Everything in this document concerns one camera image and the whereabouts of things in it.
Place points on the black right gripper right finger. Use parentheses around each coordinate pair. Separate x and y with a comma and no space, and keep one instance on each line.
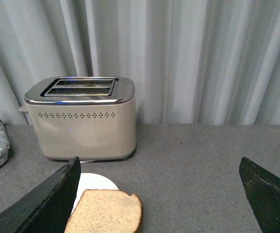
(262,189)

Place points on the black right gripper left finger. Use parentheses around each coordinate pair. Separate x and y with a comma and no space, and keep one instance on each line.
(47,208)

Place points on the brown bread slice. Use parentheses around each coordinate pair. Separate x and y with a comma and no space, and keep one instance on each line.
(106,211)

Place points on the beige two-slot toaster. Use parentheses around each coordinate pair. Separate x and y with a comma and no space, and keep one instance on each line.
(92,118)

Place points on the white round plate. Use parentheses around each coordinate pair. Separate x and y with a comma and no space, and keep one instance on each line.
(92,181)

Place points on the grey pleated curtain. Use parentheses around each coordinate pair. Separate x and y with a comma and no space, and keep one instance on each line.
(213,62)

